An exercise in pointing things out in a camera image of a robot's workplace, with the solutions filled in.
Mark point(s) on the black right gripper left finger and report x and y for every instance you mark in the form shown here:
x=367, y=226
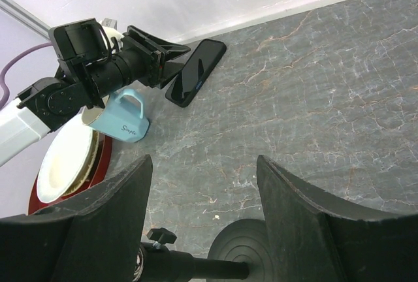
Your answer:
x=92, y=236

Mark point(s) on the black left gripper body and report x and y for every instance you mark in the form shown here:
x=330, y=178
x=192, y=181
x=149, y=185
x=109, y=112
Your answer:
x=131, y=60

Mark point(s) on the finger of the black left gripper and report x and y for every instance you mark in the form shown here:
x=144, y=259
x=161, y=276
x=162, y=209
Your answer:
x=170, y=71
x=169, y=50

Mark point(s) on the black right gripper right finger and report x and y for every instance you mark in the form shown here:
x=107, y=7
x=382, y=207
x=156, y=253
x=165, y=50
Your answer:
x=315, y=235

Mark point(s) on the black smartphone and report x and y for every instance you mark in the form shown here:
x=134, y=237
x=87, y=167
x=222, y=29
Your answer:
x=196, y=70

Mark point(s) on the black round-base phone stand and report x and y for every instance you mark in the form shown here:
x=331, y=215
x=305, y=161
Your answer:
x=240, y=252

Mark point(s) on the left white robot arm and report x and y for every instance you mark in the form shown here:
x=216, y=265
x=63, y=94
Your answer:
x=91, y=67

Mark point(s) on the light blue ceramic mug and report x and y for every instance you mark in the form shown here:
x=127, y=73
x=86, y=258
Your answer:
x=122, y=118

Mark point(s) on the white paper plate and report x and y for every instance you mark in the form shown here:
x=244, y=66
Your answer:
x=68, y=161

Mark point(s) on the red round tray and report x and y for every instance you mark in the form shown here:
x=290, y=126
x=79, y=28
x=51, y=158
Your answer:
x=96, y=175

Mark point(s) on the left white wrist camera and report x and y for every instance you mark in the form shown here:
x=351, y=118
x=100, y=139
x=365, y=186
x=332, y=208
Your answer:
x=114, y=36

